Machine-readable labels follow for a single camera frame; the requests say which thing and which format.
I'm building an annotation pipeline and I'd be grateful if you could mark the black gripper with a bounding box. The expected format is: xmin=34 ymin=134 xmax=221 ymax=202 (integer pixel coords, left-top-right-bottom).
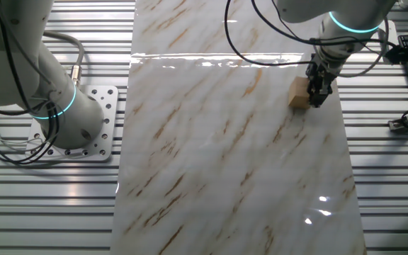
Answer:
xmin=305 ymin=52 xmax=336 ymax=109

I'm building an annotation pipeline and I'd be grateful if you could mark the small wooden block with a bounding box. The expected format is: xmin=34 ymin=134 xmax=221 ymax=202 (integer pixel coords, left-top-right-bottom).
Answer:
xmin=288 ymin=76 xmax=312 ymax=110

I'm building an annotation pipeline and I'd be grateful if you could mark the marble pattern mat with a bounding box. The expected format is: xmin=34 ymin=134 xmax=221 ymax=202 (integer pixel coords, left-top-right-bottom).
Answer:
xmin=108 ymin=0 xmax=368 ymax=255

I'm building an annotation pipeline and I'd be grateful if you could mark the thin black camera cable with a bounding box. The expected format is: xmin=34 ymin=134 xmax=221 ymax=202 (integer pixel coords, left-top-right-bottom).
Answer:
xmin=250 ymin=0 xmax=398 ymax=54

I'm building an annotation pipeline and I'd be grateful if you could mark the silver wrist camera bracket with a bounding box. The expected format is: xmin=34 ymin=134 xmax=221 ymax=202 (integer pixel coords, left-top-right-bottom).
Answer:
xmin=377 ymin=19 xmax=400 ymax=64

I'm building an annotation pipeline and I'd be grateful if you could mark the thick black gripper cable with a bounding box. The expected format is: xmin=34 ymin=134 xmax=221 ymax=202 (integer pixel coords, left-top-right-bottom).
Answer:
xmin=223 ymin=0 xmax=315 ymax=67

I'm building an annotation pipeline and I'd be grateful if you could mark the grey base cable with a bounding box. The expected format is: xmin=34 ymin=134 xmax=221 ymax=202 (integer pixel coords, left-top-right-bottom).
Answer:
xmin=38 ymin=29 xmax=86 ymax=88

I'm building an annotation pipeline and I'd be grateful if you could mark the black base cable bundle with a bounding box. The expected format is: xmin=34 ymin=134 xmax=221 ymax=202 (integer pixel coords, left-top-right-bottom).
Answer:
xmin=0 ymin=0 xmax=60 ymax=166

